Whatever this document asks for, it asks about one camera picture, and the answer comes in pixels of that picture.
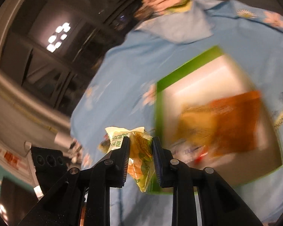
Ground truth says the green yellow snack packet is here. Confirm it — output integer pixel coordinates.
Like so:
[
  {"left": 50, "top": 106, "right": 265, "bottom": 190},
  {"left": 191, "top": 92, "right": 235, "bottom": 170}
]
[{"left": 105, "top": 127, "right": 155, "bottom": 192}]

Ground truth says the orange snack packet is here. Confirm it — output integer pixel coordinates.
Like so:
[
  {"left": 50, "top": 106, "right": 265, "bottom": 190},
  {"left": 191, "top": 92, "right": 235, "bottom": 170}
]
[{"left": 209, "top": 90, "right": 261, "bottom": 156}]

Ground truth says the red white blue snack packet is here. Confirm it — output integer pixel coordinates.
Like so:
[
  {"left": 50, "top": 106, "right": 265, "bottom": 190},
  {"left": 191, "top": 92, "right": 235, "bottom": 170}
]
[{"left": 170, "top": 143, "right": 208, "bottom": 166}]

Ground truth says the yellow brown snack packet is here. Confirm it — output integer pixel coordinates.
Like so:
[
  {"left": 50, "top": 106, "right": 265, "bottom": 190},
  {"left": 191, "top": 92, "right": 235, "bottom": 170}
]
[{"left": 175, "top": 105, "right": 217, "bottom": 146}]

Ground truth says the green rimmed cardboard box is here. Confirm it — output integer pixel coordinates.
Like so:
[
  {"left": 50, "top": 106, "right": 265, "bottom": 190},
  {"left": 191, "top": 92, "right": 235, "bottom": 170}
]
[{"left": 155, "top": 46, "right": 283, "bottom": 187}]

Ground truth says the light blue floral tablecloth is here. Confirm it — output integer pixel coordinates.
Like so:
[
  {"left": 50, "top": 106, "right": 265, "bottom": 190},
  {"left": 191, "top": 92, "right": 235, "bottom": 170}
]
[{"left": 70, "top": 0, "right": 283, "bottom": 225}]

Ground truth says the white wall device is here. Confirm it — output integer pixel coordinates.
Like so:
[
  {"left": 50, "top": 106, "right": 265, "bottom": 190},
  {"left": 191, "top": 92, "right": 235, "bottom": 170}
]
[{"left": 24, "top": 141, "right": 32, "bottom": 152}]

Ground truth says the dark window frame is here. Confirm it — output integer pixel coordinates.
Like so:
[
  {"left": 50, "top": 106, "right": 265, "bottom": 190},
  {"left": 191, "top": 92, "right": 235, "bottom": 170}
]
[{"left": 0, "top": 0, "right": 142, "bottom": 116}]

